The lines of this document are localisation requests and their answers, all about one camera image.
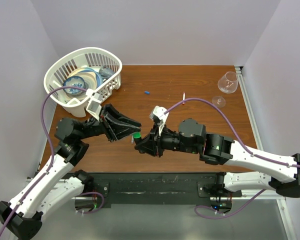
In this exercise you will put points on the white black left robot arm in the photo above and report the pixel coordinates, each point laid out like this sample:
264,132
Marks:
24,214

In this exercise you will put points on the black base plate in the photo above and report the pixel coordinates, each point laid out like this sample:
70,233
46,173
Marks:
161,188

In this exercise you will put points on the light blue plate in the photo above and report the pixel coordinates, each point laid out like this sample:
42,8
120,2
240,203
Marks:
98,77

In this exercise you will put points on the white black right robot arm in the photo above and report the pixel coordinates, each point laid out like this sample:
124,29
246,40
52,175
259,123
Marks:
267,171

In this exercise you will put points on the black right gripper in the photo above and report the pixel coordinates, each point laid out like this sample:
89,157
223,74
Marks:
150,145

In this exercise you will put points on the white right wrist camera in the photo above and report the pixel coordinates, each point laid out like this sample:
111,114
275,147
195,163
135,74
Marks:
159,117

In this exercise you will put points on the clear wine glass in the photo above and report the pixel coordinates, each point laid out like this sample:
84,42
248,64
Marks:
227,84

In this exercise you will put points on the green highlighter cap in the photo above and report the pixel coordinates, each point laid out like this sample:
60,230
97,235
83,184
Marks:
136,135

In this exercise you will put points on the white dish rack basket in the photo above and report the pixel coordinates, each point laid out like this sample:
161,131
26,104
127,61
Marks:
92,57

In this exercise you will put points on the blue patterned bowl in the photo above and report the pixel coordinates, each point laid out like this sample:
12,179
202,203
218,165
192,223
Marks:
74,81

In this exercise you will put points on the grey blue mug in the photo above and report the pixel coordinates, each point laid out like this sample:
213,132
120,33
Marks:
106,72

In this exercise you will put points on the aluminium frame rail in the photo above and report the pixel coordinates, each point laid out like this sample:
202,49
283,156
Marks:
253,124

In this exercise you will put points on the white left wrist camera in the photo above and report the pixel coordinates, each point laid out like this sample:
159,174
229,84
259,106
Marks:
94,103

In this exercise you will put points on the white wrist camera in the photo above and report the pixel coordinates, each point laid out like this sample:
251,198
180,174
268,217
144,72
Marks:
94,103
159,117

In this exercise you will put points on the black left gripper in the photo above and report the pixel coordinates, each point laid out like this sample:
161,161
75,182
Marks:
115,130

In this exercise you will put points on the beige blue plate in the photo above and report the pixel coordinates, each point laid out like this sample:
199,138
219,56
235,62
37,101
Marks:
89,77

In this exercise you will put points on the black green highlighter pen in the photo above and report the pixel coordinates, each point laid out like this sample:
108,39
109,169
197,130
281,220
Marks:
138,141

